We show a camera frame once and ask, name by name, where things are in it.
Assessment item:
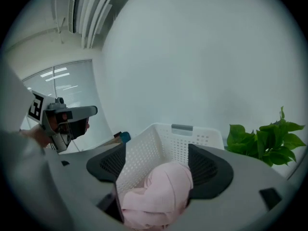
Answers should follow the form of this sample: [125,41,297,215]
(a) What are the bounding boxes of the white air conditioner vent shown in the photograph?
[68,0,85,34]

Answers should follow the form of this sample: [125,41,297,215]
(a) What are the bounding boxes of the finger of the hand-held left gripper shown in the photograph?
[69,105,99,140]

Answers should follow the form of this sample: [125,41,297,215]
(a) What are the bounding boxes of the person's left hand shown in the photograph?
[48,113,69,134]

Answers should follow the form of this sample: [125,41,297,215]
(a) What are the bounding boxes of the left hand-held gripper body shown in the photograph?
[27,90,73,154]

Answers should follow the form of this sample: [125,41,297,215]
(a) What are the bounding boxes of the bundle of white pipes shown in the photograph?
[80,0,121,50]

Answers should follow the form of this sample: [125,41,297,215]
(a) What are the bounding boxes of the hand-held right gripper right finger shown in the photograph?
[173,143,297,231]

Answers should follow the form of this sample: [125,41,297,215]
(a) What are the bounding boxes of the grey window blinds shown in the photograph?
[21,59,114,152]

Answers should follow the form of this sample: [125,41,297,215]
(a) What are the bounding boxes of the person's white shirt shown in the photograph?
[0,61,73,231]

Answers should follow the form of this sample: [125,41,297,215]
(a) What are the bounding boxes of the white plastic basket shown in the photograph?
[116,122,225,203]

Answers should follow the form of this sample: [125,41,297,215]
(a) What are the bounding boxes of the green leafy plant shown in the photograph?
[224,105,307,167]

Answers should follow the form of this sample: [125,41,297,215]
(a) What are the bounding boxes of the pink clothes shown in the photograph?
[121,161,194,231]

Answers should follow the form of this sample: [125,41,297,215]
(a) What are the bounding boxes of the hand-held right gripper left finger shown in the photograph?
[44,142,127,231]

